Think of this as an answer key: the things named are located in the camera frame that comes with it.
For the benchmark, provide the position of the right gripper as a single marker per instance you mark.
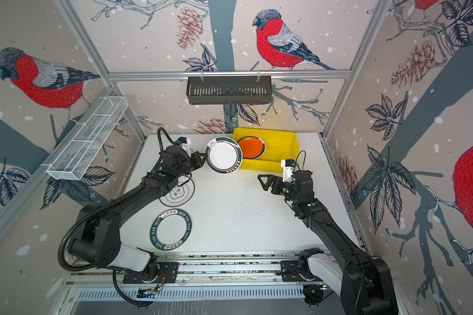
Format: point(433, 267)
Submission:
point(270, 183)

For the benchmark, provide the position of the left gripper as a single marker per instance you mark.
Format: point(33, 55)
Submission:
point(193, 156)

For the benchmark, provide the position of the white plate black rings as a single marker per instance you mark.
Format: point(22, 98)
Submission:
point(179, 195)

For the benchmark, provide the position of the green red rimmed plate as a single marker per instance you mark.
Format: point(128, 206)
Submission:
point(260, 151)

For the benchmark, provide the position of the small green rimmed plate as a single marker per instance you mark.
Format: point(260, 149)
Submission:
point(223, 155)

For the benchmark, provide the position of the green lettered rim plate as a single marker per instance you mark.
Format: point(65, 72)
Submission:
point(170, 229)

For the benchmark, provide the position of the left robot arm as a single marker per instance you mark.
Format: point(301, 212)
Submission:
point(94, 240)

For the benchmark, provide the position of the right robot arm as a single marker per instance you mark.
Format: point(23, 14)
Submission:
point(363, 283)

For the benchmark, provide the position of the yellow plastic bin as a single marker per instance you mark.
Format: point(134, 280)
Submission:
point(274, 146)

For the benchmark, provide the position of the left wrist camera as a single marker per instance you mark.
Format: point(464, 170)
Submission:
point(185, 144)

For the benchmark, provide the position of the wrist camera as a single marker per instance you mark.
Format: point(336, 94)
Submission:
point(288, 167)
point(185, 144)

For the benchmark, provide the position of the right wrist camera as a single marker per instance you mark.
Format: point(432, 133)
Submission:
point(288, 167)

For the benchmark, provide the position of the dark hanging wall basket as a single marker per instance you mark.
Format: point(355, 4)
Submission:
point(215, 90)

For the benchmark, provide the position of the aluminium rail frame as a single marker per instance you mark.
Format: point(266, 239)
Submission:
point(251, 268)

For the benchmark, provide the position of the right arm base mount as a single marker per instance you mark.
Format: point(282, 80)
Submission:
point(290, 272)

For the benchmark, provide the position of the white wire mesh basket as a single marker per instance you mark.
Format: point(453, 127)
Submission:
point(76, 157)

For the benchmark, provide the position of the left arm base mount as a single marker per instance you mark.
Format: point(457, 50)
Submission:
point(161, 273)

